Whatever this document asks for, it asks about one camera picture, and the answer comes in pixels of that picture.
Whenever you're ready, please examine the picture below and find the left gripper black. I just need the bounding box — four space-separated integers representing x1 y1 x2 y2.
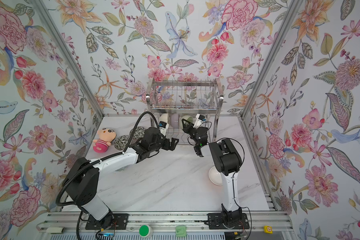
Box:
149 136 180 154

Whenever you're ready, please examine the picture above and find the purple bowl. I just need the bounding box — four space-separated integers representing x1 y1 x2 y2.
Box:
170 114 180 129

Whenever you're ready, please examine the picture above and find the cream bowl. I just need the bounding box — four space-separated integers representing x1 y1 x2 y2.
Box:
159 113 170 124

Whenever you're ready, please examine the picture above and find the orange white bowl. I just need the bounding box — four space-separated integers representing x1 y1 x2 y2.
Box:
208 166 222 186

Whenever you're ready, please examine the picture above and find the green bowl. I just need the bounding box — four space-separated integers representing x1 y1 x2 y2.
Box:
181 115 193 123

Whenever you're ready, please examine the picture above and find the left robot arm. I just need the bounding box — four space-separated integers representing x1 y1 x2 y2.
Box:
63 127 179 222

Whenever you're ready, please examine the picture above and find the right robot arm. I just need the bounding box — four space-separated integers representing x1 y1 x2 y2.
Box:
181 119 245 229

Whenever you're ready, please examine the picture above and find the stainless steel dish rack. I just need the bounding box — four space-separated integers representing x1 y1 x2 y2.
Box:
146 78 224 145

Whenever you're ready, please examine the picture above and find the patterned bowl far back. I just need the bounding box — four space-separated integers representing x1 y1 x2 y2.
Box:
132 127 147 140

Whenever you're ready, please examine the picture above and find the patterned bowl near doll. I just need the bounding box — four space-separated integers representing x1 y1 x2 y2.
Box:
114 135 130 151

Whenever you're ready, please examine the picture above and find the pink plush doll toy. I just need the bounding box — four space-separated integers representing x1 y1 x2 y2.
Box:
93 128 117 153

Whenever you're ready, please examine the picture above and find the light green square button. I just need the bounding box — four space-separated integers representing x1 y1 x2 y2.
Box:
176 226 187 238

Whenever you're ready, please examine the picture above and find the green round button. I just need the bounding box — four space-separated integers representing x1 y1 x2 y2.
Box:
139 225 154 238

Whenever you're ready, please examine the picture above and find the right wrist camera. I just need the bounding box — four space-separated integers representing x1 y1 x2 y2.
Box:
193 114 206 129

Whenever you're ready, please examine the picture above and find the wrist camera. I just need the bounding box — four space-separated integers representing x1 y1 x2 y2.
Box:
159 121 169 136
193 114 206 129

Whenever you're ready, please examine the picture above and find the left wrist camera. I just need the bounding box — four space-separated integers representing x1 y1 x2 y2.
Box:
159 121 169 136

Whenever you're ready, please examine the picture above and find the black corrugated left cable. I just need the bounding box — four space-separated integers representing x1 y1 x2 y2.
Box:
55 111 160 240

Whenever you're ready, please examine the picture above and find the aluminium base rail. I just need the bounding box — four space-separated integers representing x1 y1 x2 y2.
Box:
36 211 297 240

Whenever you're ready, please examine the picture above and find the aluminium right corner post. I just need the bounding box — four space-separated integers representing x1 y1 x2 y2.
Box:
241 0 301 120

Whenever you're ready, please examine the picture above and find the aluminium corner post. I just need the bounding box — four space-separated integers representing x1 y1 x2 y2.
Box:
30 0 105 120
241 0 301 120

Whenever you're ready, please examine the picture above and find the aluminium left corner post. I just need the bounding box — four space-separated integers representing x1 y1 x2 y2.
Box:
30 0 105 120

